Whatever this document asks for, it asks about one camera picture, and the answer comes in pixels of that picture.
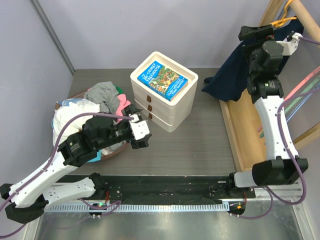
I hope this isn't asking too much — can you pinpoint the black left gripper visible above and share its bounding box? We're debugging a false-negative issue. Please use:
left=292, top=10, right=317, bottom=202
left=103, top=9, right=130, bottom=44
left=95, top=104, right=150, bottom=150

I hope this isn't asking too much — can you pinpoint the yellow hanger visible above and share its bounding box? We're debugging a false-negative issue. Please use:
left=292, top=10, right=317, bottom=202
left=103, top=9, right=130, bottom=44
left=271, top=0, right=298, bottom=28

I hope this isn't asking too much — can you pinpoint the navy blue t shirt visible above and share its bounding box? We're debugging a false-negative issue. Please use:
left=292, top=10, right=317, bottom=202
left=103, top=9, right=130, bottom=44
left=201, top=19, right=304, bottom=102

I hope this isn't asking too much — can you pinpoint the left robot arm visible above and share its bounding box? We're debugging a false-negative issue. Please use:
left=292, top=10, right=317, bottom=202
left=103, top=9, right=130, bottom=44
left=0, top=104, right=152, bottom=224

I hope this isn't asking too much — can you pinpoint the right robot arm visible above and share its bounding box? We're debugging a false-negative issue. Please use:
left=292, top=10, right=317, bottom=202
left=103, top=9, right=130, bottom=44
left=225, top=25, right=309, bottom=198

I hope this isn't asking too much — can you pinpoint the pink hanger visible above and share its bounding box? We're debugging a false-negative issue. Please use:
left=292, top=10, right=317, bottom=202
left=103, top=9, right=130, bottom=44
left=254, top=67, right=320, bottom=132

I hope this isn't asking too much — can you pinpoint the blue hanger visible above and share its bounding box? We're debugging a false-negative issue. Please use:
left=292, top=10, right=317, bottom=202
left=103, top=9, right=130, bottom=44
left=263, top=83, right=320, bottom=145

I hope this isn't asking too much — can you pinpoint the pink cloth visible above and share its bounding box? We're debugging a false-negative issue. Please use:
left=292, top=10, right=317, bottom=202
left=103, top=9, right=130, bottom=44
left=115, top=94, right=131, bottom=116

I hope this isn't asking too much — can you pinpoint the green cloth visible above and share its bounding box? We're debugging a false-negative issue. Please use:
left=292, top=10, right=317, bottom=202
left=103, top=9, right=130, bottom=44
left=115, top=85, right=123, bottom=95

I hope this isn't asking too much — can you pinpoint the grey cloth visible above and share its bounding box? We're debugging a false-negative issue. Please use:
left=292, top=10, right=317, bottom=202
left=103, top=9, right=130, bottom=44
left=83, top=81, right=119, bottom=115

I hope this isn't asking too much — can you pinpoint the white drawer unit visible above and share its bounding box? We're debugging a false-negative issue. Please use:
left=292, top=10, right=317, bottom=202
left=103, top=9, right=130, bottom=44
left=130, top=51, right=199, bottom=132

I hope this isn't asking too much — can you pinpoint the blue treehouse paperback book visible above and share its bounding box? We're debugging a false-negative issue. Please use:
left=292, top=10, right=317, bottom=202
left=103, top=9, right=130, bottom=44
left=137, top=61, right=189, bottom=101

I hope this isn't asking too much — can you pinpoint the white cloth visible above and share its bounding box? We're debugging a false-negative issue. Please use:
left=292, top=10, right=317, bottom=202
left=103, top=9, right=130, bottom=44
left=51, top=98, right=100, bottom=145

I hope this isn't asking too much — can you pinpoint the wooden clothes rack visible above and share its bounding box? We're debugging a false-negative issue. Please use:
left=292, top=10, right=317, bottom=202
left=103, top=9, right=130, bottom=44
left=219, top=0, right=320, bottom=172

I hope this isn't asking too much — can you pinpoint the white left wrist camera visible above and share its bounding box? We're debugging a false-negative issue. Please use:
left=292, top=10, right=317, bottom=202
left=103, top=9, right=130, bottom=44
left=129, top=114, right=151, bottom=140

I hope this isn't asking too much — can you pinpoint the white slotted cable duct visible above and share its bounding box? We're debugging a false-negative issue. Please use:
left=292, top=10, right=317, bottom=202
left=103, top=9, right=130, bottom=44
left=45, top=201, right=230, bottom=213

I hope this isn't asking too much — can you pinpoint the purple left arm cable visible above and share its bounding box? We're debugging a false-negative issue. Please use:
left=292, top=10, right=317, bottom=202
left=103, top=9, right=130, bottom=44
left=0, top=112, right=135, bottom=238

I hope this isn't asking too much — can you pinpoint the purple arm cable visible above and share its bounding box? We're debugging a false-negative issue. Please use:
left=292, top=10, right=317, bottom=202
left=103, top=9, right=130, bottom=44
left=0, top=112, right=135, bottom=238
left=234, top=36, right=320, bottom=220

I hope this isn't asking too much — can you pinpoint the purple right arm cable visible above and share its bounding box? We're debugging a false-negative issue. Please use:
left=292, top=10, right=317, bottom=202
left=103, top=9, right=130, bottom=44
left=234, top=36, right=320, bottom=220

